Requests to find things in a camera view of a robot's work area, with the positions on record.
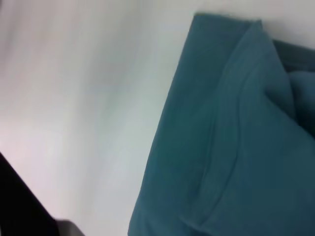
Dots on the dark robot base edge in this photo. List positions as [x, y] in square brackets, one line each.
[22, 204]

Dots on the teal blue FREE print T-shirt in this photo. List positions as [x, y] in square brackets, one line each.
[221, 147]

